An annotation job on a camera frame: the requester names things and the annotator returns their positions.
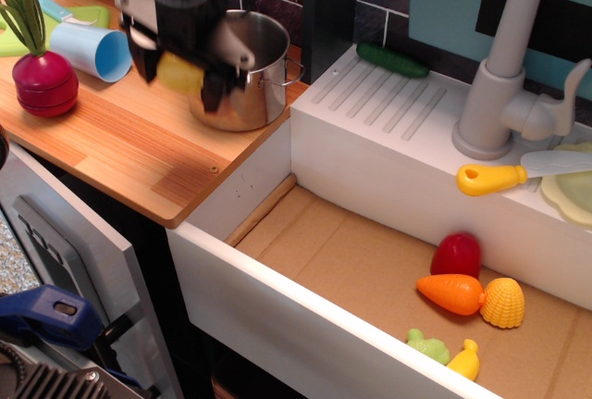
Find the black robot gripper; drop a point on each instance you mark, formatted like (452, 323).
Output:
(191, 29)

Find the yellow handled toy knife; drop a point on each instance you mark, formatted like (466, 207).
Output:
(477, 179)

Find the small yellow toy squash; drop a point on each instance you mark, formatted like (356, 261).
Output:
(467, 362)

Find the blue clamp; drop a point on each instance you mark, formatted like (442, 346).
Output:
(51, 314)

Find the light blue toy knife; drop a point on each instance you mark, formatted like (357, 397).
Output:
(61, 14)

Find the yellow toy potato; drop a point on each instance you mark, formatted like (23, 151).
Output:
(180, 75)

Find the grey toy faucet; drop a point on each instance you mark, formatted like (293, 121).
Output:
(497, 105)

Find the white drawer box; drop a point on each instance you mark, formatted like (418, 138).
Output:
(322, 298)

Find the green cutting board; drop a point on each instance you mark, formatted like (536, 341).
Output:
(11, 46)

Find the stainless steel pot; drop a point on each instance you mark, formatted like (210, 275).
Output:
(265, 96)

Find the pale green toy plate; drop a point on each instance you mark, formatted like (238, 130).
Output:
(570, 194)

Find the red wooden toy radish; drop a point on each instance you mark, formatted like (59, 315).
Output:
(46, 84)

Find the black metal heat sink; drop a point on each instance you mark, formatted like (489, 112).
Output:
(22, 377)

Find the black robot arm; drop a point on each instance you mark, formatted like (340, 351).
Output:
(198, 31)

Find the green toy cucumber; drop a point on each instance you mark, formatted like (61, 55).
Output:
(392, 61)

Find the orange toy carrot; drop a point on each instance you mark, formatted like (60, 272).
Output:
(458, 293)

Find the red toy pepper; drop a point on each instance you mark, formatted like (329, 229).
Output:
(457, 253)

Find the light blue plastic cup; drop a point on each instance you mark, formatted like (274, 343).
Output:
(100, 52)

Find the green toy lettuce piece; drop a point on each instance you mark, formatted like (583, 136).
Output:
(432, 347)

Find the yellow toy corn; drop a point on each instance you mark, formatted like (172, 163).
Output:
(504, 304)

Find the white toy sink unit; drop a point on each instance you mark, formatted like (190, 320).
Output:
(380, 145)

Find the grey oven door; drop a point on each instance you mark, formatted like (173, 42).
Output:
(70, 246)

